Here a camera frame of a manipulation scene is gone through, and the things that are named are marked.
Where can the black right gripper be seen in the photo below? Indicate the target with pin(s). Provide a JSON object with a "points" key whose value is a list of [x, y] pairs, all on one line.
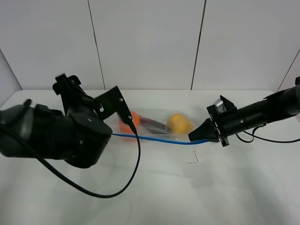
{"points": [[213, 128]]}

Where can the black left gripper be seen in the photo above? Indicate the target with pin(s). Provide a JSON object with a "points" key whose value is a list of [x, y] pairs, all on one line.
{"points": [[90, 136]]}

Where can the clear zip bag blue zipper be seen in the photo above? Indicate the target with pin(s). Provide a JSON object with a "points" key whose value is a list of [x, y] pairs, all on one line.
{"points": [[162, 116]]}

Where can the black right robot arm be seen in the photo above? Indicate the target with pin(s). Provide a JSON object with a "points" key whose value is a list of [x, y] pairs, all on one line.
{"points": [[226, 119]]}

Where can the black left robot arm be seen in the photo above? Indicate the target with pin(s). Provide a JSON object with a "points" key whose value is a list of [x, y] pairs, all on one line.
{"points": [[46, 131]]}

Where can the yellow lemon fruit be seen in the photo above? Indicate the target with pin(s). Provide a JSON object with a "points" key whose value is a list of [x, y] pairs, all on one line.
{"points": [[179, 124]]}

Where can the dark purple eggplant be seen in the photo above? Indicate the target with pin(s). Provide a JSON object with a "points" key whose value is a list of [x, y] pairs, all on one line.
{"points": [[154, 126]]}

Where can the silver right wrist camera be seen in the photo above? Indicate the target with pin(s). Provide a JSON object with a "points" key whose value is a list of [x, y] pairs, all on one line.
{"points": [[219, 104]]}

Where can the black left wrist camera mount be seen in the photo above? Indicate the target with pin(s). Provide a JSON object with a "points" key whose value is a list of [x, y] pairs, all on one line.
{"points": [[74, 98]]}

